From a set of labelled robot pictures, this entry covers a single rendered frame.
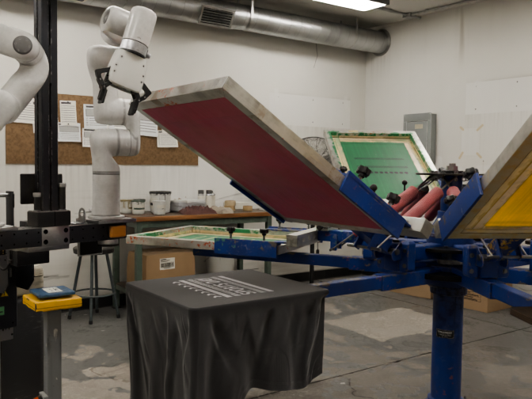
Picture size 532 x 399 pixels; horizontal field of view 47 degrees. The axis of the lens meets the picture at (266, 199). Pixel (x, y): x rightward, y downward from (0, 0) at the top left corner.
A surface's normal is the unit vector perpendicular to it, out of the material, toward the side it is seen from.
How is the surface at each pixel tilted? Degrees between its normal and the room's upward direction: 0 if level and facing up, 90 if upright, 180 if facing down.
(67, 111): 88
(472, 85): 90
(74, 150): 90
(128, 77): 94
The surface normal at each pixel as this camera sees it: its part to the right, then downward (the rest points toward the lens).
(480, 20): -0.81, 0.02
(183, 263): 0.62, 0.04
